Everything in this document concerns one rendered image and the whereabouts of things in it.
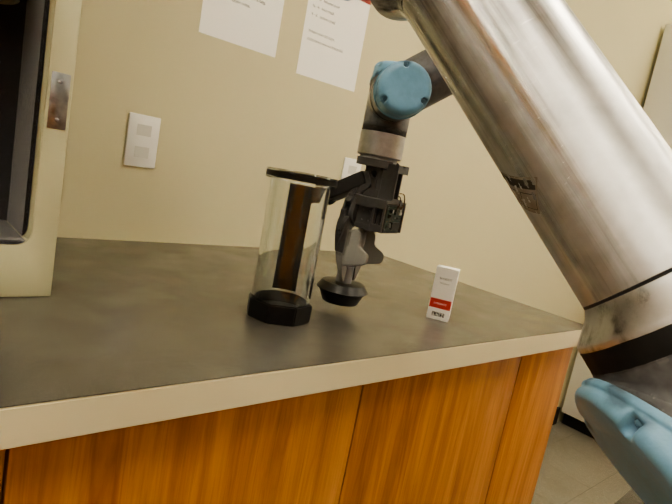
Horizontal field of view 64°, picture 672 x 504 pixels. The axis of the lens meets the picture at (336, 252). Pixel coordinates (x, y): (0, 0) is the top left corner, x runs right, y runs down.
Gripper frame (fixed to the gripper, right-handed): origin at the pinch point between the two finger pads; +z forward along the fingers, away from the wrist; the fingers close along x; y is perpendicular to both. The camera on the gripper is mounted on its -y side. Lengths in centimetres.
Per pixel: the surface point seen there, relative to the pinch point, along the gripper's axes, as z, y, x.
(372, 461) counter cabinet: 26.2, 15.6, -6.6
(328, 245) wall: 6, -41, 54
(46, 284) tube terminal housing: 5.2, -21.5, -40.4
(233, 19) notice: -46, -52, 14
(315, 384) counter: 9.5, 13.8, -24.6
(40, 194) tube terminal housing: -6.9, -22.0, -42.1
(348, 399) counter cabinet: 14.5, 13.5, -14.5
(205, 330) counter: 6.9, -1.8, -29.3
